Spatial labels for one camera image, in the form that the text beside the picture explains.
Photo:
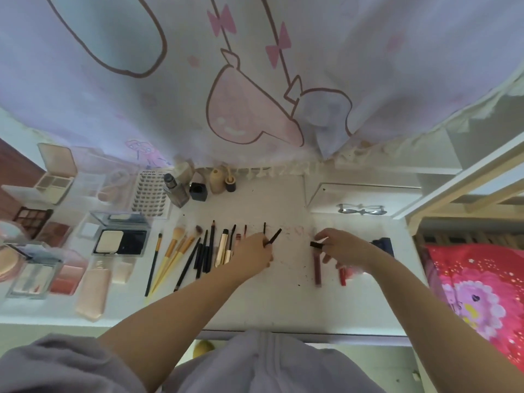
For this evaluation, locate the person's right hand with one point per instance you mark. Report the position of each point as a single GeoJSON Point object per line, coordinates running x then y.
{"type": "Point", "coordinates": [348, 245]}

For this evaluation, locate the person's left hand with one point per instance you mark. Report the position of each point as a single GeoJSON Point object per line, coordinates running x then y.
{"type": "Point", "coordinates": [249, 255]}

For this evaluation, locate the person's right thumb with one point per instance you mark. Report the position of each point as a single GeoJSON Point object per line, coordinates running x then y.
{"type": "Point", "coordinates": [328, 256]}

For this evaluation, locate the person's left fingers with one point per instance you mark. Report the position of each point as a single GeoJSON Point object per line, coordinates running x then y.
{"type": "Point", "coordinates": [267, 253]}

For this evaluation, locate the black lip gloss cap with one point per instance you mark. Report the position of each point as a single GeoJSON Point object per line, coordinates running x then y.
{"type": "Point", "coordinates": [316, 244]}

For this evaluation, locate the short black makeup pencil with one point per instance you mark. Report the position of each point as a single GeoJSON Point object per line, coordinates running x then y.
{"type": "Point", "coordinates": [275, 236]}

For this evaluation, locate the person's right forearm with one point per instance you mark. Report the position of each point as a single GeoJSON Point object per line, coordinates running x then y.
{"type": "Point", "coordinates": [434, 319]}

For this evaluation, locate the person's left forearm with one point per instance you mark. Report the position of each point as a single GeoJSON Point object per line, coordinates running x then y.
{"type": "Point", "coordinates": [180, 315]}

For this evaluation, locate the dark red lip gloss tube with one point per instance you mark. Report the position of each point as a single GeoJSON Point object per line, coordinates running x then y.
{"type": "Point", "coordinates": [317, 268]}

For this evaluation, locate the red lipstick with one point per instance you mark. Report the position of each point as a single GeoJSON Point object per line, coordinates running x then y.
{"type": "Point", "coordinates": [342, 277]}

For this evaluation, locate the small pink tube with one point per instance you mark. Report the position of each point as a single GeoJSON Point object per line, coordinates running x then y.
{"type": "Point", "coordinates": [236, 243]}

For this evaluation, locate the black mascara wand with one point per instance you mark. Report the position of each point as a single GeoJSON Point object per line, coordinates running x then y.
{"type": "Point", "coordinates": [231, 241]}

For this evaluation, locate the gold mascara tube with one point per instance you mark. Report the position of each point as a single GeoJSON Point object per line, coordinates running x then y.
{"type": "Point", "coordinates": [221, 247]}

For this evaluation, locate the dark blue pouch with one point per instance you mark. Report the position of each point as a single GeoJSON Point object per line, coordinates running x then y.
{"type": "Point", "coordinates": [384, 246]}

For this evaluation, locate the black pointed pencil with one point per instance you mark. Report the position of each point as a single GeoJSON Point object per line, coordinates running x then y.
{"type": "Point", "coordinates": [210, 247]}

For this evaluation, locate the black eyebrow pencil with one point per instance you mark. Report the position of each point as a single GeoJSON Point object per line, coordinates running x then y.
{"type": "Point", "coordinates": [200, 255]}

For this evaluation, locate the white drawer box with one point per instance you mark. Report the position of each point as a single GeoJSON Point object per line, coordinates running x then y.
{"type": "Point", "coordinates": [364, 196]}

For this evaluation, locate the small beige black bottle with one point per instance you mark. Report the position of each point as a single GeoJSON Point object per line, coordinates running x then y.
{"type": "Point", "coordinates": [231, 184]}

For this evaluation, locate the beige round bottle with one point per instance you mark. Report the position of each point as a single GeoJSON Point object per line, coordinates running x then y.
{"type": "Point", "coordinates": [217, 182]}

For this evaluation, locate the glass foundation bottle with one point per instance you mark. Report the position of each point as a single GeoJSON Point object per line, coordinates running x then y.
{"type": "Point", "coordinates": [176, 192]}

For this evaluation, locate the grey lilac garment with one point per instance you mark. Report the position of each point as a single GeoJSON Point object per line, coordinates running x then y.
{"type": "Point", "coordinates": [262, 364]}

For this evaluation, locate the thin black makeup brush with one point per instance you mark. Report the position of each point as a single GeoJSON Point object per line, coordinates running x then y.
{"type": "Point", "coordinates": [153, 263]}

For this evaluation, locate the yellow round object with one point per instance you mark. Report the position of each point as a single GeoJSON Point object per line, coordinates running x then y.
{"type": "Point", "coordinates": [203, 349]}

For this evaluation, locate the beige square bottle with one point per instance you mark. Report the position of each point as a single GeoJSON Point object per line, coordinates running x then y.
{"type": "Point", "coordinates": [185, 171]}

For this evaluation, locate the white false eyelash tray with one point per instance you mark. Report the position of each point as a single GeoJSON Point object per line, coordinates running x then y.
{"type": "Point", "coordinates": [150, 196]}

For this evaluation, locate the white makeup sponge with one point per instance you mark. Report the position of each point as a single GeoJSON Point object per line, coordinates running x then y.
{"type": "Point", "coordinates": [123, 272]}

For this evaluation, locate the open black powder compact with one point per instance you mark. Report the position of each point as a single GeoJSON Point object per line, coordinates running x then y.
{"type": "Point", "coordinates": [120, 237]}

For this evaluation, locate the pink flower print bedding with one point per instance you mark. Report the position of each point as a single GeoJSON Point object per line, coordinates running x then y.
{"type": "Point", "coordinates": [479, 294]}

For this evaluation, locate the pale pink tube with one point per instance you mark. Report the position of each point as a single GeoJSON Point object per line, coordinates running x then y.
{"type": "Point", "coordinates": [94, 294]}

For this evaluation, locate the small white square puff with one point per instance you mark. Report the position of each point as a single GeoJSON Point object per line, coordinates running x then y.
{"type": "Point", "coordinates": [89, 230]}

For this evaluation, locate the clear plastic case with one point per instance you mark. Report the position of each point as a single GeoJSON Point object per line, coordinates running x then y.
{"type": "Point", "coordinates": [102, 180]}

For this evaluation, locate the lilac cartoon print curtain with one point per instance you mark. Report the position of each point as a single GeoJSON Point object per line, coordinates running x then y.
{"type": "Point", "coordinates": [262, 69]}

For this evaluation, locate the orange blush compact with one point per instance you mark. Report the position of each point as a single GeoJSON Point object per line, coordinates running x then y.
{"type": "Point", "coordinates": [69, 278]}

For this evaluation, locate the pink blush palette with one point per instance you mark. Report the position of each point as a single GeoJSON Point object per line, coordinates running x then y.
{"type": "Point", "coordinates": [55, 234]}

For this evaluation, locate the open beige compact case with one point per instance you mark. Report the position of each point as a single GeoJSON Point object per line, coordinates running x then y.
{"type": "Point", "coordinates": [55, 173]}

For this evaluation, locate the clear highlighter compact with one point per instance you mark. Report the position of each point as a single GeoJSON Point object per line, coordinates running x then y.
{"type": "Point", "coordinates": [35, 276]}

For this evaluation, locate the brown eyeshadow palette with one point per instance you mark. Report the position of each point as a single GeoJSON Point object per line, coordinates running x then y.
{"type": "Point", "coordinates": [32, 221]}

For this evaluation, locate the round pink compact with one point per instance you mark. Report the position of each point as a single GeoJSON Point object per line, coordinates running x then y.
{"type": "Point", "coordinates": [10, 257]}

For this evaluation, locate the white bed frame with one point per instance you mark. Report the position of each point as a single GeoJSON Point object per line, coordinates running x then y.
{"type": "Point", "coordinates": [462, 188]}

